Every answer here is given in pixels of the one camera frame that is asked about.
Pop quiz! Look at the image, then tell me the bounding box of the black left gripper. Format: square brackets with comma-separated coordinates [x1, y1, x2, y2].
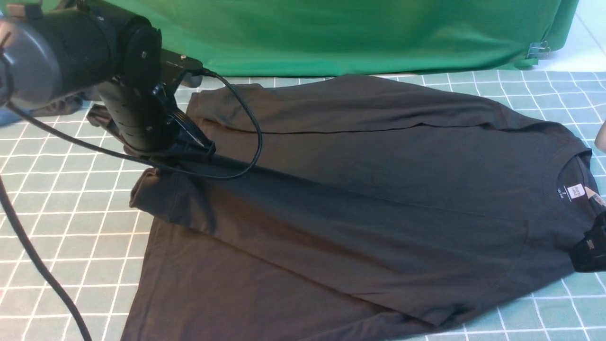
[97, 81, 216, 159]

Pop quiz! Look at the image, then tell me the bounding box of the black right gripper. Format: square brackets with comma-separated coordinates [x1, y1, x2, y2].
[570, 212, 606, 273]

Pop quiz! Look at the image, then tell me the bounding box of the dark gray long-sleeved shirt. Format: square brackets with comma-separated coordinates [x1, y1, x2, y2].
[121, 75, 605, 341]

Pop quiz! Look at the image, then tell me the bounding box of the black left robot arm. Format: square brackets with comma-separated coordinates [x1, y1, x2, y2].
[1, 0, 216, 158]

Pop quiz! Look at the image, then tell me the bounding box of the crumpled dark gray shirt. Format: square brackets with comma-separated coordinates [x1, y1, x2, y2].
[23, 88, 102, 119]

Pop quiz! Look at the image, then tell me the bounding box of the green grid cutting mat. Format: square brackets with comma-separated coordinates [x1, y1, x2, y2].
[0, 71, 606, 341]

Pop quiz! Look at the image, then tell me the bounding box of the green backdrop cloth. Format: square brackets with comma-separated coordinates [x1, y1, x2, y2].
[113, 0, 578, 77]

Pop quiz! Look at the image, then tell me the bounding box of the blue garment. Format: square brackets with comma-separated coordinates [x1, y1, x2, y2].
[0, 107, 23, 127]

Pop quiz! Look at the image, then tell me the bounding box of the metal binder clip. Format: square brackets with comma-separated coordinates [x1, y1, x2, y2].
[526, 40, 552, 60]

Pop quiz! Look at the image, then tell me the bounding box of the black left camera cable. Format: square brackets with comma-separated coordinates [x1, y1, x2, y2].
[0, 69, 264, 341]

